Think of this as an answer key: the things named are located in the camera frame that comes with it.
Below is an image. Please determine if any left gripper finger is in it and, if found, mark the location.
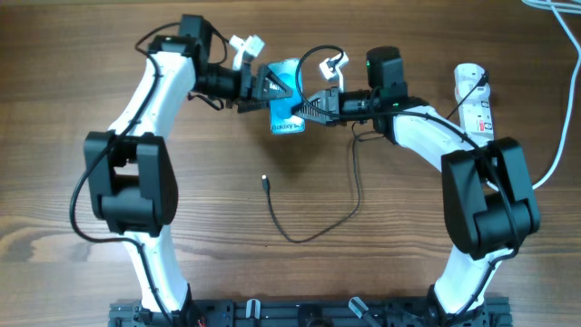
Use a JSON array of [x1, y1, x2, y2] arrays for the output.
[[237, 100, 270, 114], [252, 64, 293, 101]]

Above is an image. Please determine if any turquoise Galaxy S25 smartphone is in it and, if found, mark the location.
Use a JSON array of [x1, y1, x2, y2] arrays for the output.
[[268, 58, 305, 135]]

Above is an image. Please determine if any black USB charging cable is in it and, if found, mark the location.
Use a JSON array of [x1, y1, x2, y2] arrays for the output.
[[261, 72, 489, 244]]

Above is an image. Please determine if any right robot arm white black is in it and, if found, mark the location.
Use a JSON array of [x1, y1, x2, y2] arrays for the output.
[[292, 46, 540, 326]]

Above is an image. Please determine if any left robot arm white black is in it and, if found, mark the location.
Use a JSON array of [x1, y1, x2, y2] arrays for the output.
[[76, 15, 299, 326]]

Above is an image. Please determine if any white power strip socket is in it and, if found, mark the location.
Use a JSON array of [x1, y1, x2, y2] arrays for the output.
[[453, 63, 495, 142]]

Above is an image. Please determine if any white USB charger adapter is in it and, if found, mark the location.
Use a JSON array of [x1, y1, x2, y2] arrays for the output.
[[454, 63, 490, 104]]

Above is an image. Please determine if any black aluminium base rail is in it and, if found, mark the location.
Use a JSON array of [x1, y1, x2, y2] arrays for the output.
[[108, 297, 514, 327]]

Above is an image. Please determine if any white power strip cord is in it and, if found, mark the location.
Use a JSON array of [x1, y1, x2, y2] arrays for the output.
[[485, 0, 581, 191]]

